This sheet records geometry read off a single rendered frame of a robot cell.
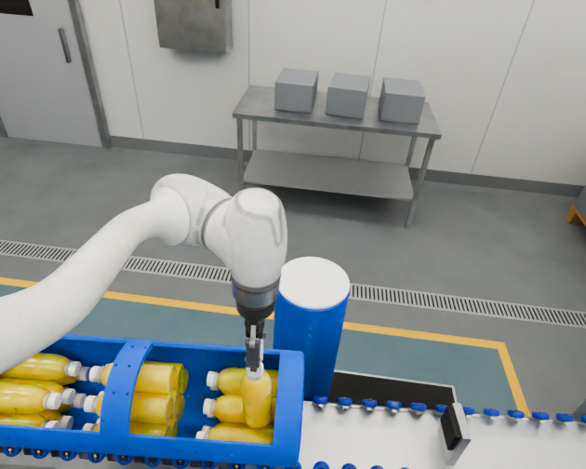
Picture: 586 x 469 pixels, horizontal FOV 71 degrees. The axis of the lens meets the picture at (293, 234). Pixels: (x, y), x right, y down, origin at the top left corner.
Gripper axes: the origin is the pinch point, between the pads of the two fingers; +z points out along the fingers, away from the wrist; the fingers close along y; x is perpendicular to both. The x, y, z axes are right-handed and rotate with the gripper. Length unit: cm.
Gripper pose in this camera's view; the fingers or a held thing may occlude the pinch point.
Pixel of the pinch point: (255, 358)
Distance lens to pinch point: 93.6
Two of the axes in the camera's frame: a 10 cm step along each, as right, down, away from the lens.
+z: -0.6, 7.9, 6.1
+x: -10.0, -0.7, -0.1
